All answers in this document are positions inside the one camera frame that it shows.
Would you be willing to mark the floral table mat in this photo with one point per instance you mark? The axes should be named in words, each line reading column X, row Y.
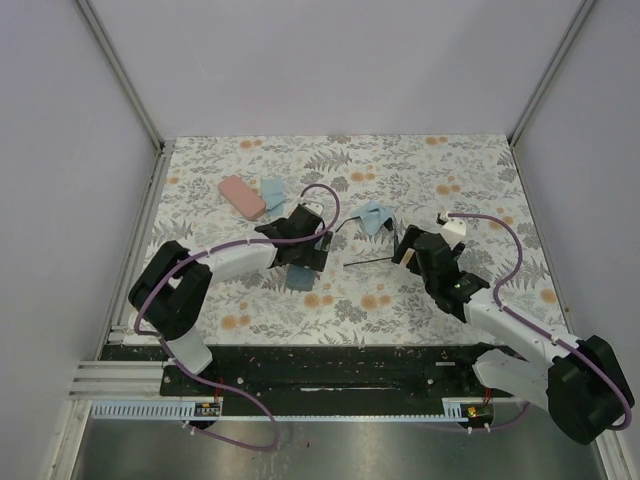
column 417, row 176

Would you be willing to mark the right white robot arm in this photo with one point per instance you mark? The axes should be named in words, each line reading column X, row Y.
column 578, row 382

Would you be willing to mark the blue-grey glasses case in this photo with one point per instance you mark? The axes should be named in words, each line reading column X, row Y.
column 300, row 279

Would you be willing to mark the blue cleaning cloth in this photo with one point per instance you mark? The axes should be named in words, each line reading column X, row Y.
column 373, row 216

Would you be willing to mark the pink glasses case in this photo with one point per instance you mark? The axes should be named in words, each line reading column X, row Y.
column 239, row 194

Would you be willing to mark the left white cable duct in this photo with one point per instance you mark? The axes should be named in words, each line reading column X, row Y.
column 178, row 410

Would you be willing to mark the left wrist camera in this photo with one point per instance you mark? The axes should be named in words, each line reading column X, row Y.
column 316, row 208

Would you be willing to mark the white cable duct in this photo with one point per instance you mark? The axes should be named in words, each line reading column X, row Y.
column 462, row 409
column 178, row 410

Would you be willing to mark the black sunglasses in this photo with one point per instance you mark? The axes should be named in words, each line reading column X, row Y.
column 358, row 248

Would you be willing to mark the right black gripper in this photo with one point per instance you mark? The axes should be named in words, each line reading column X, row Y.
column 406, row 243

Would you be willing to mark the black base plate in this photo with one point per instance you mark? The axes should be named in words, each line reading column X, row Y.
column 331, row 381

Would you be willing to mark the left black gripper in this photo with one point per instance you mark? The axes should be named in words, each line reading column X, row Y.
column 314, row 259

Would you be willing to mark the right white cable duct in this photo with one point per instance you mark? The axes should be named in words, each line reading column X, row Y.
column 462, row 409

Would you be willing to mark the blue cloth by pink case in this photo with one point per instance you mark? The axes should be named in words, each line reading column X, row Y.
column 272, row 192

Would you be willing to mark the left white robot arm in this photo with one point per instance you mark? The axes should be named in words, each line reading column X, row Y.
column 170, row 292

